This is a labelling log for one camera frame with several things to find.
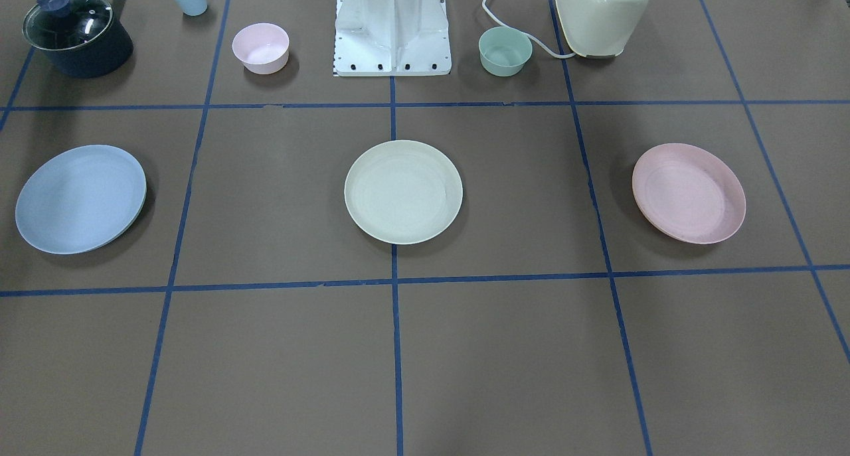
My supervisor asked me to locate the cream toaster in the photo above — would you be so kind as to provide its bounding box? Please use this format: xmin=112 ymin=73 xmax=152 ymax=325
xmin=554 ymin=0 xmax=649 ymax=59

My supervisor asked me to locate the blue plate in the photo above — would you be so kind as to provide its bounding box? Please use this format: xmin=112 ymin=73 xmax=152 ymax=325
xmin=15 ymin=145 xmax=147 ymax=254

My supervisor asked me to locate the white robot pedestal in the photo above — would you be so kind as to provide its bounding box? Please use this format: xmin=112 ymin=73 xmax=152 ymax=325
xmin=332 ymin=0 xmax=452 ymax=77

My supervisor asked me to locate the dark blue pot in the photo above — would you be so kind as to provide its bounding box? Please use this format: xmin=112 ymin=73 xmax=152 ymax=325
xmin=27 ymin=0 xmax=134 ymax=78

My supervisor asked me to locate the green bowl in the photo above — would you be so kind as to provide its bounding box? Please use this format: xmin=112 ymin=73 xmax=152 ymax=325
xmin=477 ymin=26 xmax=533 ymax=77

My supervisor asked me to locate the cream plate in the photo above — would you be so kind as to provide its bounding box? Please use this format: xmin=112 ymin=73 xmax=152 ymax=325
xmin=343 ymin=139 xmax=464 ymax=245

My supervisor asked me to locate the pink plate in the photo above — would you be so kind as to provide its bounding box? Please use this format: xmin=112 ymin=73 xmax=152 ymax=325
xmin=632 ymin=143 xmax=747 ymax=245

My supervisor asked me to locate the glass pot lid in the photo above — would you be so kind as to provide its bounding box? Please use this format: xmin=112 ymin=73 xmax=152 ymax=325
xmin=22 ymin=0 xmax=115 ymax=51

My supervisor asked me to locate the white toaster cable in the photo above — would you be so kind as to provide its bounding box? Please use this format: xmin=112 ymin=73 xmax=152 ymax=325
xmin=481 ymin=0 xmax=576 ymax=60

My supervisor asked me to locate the pink bowl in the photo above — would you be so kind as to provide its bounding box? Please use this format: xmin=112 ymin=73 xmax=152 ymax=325
xmin=231 ymin=23 xmax=290 ymax=75

